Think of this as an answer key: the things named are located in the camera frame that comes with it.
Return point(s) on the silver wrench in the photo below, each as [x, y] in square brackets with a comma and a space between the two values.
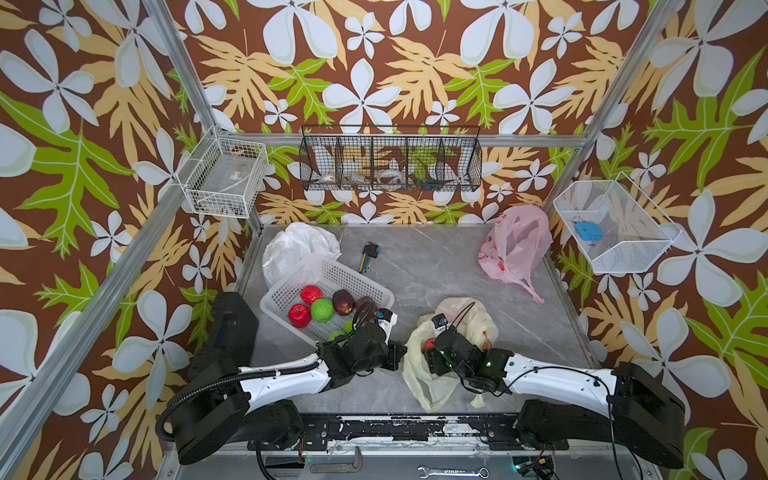
[426, 472]

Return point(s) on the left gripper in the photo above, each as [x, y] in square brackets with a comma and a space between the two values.
[394, 353]

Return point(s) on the white wire basket left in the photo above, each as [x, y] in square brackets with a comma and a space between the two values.
[223, 175]

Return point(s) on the black wire wall basket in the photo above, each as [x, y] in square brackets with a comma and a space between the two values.
[371, 157]

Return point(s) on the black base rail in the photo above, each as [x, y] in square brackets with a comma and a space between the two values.
[494, 430]

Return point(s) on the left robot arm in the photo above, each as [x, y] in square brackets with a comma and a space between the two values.
[227, 403]

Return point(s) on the blue object in basket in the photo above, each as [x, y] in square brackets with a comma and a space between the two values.
[589, 232]

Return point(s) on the white perforated plastic basket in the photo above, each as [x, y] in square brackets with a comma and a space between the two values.
[329, 276]

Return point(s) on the black tool case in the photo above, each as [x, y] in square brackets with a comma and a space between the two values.
[233, 334]

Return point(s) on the pink apple-print plastic bag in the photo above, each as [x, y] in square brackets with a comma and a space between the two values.
[515, 247]

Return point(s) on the white plastic bag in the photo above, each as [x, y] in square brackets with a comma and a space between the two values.
[295, 242]

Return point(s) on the small black connector with wires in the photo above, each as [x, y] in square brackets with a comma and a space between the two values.
[370, 252]

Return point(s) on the white wire basket right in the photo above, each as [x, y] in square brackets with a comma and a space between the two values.
[637, 232]

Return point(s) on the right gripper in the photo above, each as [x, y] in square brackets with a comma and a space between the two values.
[432, 360]

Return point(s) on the white wire basket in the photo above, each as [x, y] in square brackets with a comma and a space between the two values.
[637, 232]
[223, 175]

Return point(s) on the yellow orange-print plastic bag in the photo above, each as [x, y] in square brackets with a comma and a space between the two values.
[431, 391]

